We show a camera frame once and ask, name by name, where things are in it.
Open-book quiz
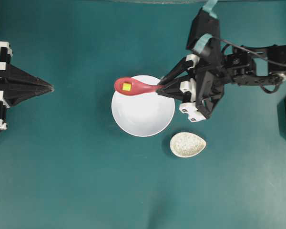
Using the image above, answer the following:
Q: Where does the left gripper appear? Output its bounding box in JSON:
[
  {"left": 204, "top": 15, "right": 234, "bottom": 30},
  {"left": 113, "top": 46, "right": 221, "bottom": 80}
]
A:
[{"left": 0, "top": 42, "right": 54, "bottom": 132}]

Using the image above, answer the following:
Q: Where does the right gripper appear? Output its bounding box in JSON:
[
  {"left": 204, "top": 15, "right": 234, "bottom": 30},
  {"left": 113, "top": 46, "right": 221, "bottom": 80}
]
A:
[{"left": 156, "top": 54, "right": 224, "bottom": 123}]

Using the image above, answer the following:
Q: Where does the pink ceramic spoon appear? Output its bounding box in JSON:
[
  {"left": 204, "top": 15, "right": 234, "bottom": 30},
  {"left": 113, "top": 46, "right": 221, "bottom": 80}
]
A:
[{"left": 114, "top": 77, "right": 164, "bottom": 96}]

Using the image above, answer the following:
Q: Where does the yellow hexagonal prism block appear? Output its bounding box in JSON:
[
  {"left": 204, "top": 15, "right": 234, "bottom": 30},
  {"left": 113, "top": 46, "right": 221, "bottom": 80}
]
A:
[{"left": 122, "top": 82, "right": 132, "bottom": 92}]

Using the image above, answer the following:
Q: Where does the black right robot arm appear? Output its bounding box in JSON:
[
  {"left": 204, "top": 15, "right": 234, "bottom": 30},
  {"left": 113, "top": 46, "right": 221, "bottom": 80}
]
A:
[{"left": 156, "top": 44, "right": 286, "bottom": 122}]

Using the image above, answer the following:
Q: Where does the white round bowl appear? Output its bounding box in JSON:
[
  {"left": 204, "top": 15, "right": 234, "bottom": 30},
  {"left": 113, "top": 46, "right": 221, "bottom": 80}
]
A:
[{"left": 111, "top": 74, "right": 175, "bottom": 137}]

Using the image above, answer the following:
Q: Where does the speckled ceramic spoon rest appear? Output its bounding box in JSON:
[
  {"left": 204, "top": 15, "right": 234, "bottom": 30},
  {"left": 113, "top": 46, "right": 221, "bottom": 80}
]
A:
[{"left": 170, "top": 132, "right": 206, "bottom": 158}]

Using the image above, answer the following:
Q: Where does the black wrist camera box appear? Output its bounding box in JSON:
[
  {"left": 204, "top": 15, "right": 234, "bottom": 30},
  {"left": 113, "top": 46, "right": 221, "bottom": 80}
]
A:
[{"left": 186, "top": 0, "right": 223, "bottom": 68}]

